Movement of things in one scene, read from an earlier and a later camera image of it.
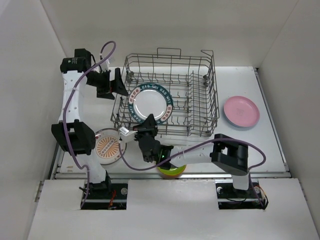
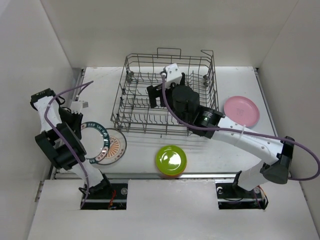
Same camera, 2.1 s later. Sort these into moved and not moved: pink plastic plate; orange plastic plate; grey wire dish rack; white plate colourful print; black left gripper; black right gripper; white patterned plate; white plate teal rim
Moved: black right gripper; black left gripper; white plate teal rim
Not moved: white plate colourful print; white patterned plate; pink plastic plate; grey wire dish rack; orange plastic plate
